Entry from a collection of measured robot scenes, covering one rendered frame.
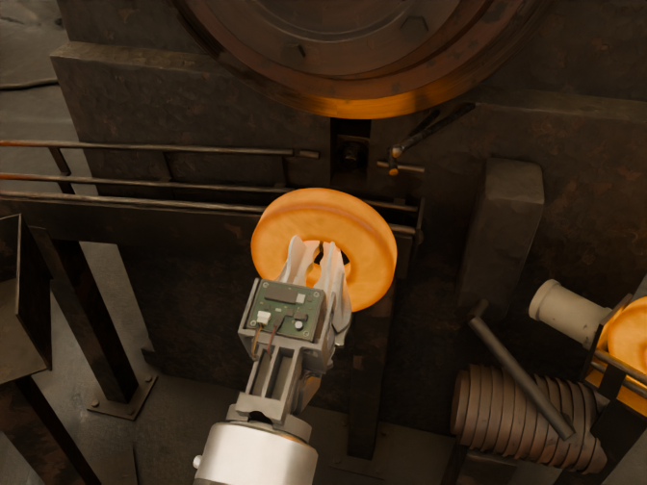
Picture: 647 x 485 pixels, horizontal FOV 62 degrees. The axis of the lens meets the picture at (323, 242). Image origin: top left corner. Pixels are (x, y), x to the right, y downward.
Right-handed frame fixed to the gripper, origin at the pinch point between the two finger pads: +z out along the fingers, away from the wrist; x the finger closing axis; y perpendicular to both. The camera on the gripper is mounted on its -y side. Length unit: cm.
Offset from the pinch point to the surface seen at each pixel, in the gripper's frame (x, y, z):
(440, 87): -9.1, 3.6, 20.7
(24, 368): 39.1, -20.5, -15.3
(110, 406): 58, -85, -8
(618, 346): -35.6, -17.3, 2.5
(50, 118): 158, -121, 109
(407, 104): -5.6, 1.1, 19.9
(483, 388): -22.5, -31.6, -1.5
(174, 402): 43, -87, -3
